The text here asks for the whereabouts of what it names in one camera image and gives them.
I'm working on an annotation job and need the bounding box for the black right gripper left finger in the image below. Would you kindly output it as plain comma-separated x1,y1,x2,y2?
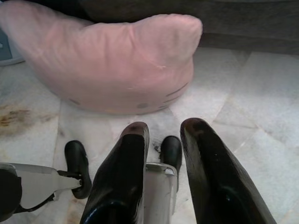
80,121,150,224

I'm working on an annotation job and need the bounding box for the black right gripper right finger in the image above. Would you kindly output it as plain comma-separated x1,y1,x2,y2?
180,118,278,224

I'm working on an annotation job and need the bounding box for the black and white floor fan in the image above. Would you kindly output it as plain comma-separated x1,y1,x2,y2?
0,25,26,67

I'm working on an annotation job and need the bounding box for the pink pillow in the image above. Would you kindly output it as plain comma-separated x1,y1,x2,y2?
0,1,203,115

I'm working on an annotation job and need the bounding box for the grey-brown fabric sofa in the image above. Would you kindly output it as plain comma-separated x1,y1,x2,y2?
28,0,299,56

